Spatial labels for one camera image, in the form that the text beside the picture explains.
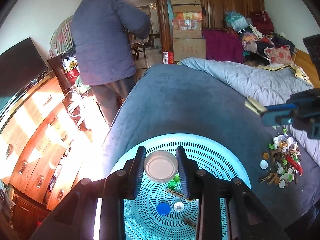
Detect wooden drawer cabinet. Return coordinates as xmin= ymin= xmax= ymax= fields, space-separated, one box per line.
xmin=1 ymin=77 xmax=92 ymax=210

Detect wooden clothespin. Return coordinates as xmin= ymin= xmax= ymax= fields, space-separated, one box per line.
xmin=245 ymin=96 xmax=267 ymax=115
xmin=259 ymin=173 xmax=274 ymax=183

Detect blue bed sheet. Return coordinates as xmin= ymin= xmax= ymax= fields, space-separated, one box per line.
xmin=102 ymin=64 xmax=319 ymax=226

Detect purple cloth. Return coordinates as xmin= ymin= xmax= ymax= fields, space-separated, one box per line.
xmin=202 ymin=28 xmax=244 ymax=63

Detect wooden headboard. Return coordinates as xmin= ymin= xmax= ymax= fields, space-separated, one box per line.
xmin=294 ymin=49 xmax=320 ymax=88

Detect large white jar lid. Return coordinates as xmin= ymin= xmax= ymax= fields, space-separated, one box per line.
xmin=144 ymin=150 xmax=178 ymax=183

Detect white bottle cap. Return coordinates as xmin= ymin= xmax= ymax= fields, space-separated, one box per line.
xmin=260 ymin=159 xmax=268 ymax=170

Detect blue bottle cap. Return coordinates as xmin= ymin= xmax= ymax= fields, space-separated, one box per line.
xmin=156 ymin=203 xmax=171 ymax=216

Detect light blue quilt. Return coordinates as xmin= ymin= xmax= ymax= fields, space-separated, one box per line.
xmin=178 ymin=57 xmax=320 ymax=156

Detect teal perforated plastic basket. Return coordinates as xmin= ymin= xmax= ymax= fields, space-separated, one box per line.
xmin=124 ymin=133 xmax=251 ymax=239

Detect pile of clothes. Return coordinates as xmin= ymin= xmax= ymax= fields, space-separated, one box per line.
xmin=225 ymin=10 xmax=296 ymax=66

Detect person in blue jacket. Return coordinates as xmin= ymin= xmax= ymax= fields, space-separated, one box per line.
xmin=71 ymin=0 xmax=151 ymax=125

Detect green bottle cap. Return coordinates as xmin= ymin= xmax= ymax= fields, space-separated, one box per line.
xmin=167 ymin=180 xmax=177 ymax=190

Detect stacked cardboard boxes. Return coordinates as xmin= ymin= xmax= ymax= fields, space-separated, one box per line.
xmin=170 ymin=0 xmax=206 ymax=61

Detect white cap in basket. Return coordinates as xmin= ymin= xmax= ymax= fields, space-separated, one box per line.
xmin=173 ymin=202 xmax=185 ymax=212

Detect orange bottle cap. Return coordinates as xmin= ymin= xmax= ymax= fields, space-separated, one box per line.
xmin=263 ymin=152 xmax=269 ymax=159

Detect black television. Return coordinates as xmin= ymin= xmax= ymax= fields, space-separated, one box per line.
xmin=0 ymin=38 xmax=48 ymax=113

